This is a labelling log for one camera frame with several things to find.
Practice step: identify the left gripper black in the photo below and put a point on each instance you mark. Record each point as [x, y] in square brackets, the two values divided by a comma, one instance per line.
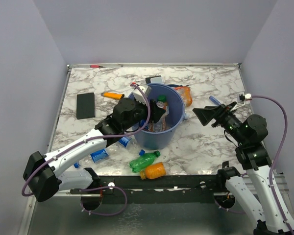
[156, 111]

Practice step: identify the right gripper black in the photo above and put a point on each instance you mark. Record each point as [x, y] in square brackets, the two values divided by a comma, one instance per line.
[207, 114]

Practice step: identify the clear glass jar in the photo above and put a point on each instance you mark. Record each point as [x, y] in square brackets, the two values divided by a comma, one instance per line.
[186, 116]

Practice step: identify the blue plastic bin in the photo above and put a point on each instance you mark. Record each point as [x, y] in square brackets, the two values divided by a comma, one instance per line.
[159, 140]

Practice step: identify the orange snack wrapper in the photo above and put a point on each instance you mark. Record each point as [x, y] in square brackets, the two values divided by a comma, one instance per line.
[185, 93]

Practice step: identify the crushed pepsi bottle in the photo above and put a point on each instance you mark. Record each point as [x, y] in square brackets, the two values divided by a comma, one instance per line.
[92, 158]
[129, 144]

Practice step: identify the green plastic bottle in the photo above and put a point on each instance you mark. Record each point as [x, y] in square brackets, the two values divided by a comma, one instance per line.
[143, 161]

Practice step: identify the orange juice bottle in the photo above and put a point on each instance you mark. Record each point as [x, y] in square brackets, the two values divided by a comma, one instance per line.
[153, 171]

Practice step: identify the brown coffee bottle green cap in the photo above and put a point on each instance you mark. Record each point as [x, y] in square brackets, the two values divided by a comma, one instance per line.
[163, 99]

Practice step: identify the orange label crushed bottle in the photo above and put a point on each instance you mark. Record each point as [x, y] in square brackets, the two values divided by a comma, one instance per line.
[160, 126]

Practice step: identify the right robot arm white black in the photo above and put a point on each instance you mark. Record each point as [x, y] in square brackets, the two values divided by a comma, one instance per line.
[266, 210]

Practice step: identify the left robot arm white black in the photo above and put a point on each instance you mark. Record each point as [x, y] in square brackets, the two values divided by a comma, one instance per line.
[47, 174]

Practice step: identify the white device on black tray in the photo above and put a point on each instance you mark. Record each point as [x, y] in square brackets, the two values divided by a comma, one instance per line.
[154, 79]

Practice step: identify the orange utility knife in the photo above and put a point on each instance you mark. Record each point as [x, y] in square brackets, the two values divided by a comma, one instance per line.
[115, 96]

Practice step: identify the black flat box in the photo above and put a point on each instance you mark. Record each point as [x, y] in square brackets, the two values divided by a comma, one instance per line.
[85, 106]

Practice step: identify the black base bar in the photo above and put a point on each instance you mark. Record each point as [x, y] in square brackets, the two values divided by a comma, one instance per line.
[167, 189]

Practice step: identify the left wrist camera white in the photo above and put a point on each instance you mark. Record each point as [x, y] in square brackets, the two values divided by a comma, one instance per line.
[141, 92]

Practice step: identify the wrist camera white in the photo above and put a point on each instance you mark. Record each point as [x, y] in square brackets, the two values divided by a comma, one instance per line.
[243, 99]
[141, 92]

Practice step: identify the blue handled pliers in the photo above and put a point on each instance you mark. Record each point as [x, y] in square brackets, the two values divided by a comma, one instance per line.
[174, 85]

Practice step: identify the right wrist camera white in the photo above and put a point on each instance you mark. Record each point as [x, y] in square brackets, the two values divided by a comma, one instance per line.
[243, 99]

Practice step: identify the red marker on rail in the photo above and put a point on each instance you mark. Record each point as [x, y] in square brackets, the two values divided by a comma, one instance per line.
[96, 66]

